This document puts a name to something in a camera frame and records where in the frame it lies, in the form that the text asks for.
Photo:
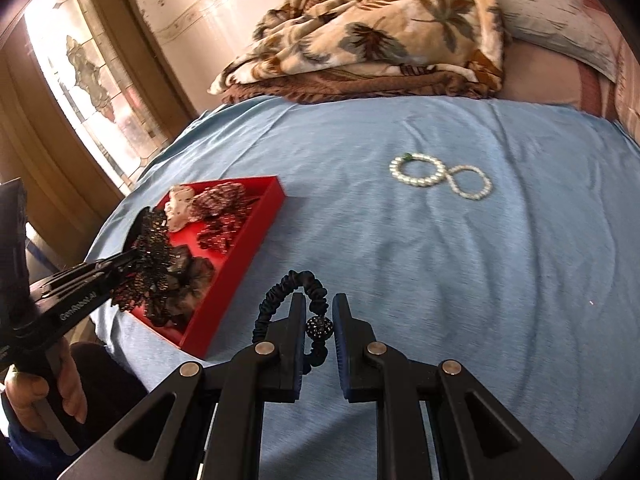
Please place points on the black sheer dotted scrunchie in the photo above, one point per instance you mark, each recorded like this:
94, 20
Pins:
182, 255

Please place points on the grey white pillow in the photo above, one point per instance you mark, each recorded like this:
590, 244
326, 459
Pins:
550, 20

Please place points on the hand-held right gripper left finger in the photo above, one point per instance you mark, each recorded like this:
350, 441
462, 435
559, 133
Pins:
296, 330

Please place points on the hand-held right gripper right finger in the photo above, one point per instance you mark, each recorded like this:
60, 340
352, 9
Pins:
342, 345

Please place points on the grey sheer scrunchie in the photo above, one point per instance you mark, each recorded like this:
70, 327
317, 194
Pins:
190, 285

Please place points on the striped pillow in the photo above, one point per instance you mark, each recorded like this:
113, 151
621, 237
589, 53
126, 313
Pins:
631, 95

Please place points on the pink patterned bed sheet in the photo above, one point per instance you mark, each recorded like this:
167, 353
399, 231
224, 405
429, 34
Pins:
540, 75

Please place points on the person's left hand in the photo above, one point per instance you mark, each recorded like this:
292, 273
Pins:
27, 400

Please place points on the red polka dot scrunchie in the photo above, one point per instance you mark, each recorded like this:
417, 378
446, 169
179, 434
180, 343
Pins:
220, 235

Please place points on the red plaid scrunchie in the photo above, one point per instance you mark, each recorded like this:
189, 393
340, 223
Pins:
215, 200

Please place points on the light blue cloth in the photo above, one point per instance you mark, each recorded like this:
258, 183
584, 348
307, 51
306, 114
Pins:
400, 270

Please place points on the wooden stained glass window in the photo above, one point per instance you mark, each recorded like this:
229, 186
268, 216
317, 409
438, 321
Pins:
100, 85

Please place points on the rhinestone butterfly hair claw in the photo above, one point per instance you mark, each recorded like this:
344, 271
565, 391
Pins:
150, 260

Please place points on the thin dark scrunchie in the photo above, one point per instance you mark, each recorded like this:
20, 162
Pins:
272, 300

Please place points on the white cherry print scrunchie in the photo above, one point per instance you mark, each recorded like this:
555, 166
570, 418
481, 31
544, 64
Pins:
177, 210

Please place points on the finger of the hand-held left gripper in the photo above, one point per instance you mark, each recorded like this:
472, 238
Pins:
110, 270
136, 227

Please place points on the person's dark clothing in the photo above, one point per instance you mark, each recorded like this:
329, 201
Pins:
110, 385

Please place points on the floral leaf blanket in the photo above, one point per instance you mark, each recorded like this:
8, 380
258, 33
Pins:
375, 25

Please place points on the red tray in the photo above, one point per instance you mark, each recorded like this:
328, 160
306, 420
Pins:
240, 260

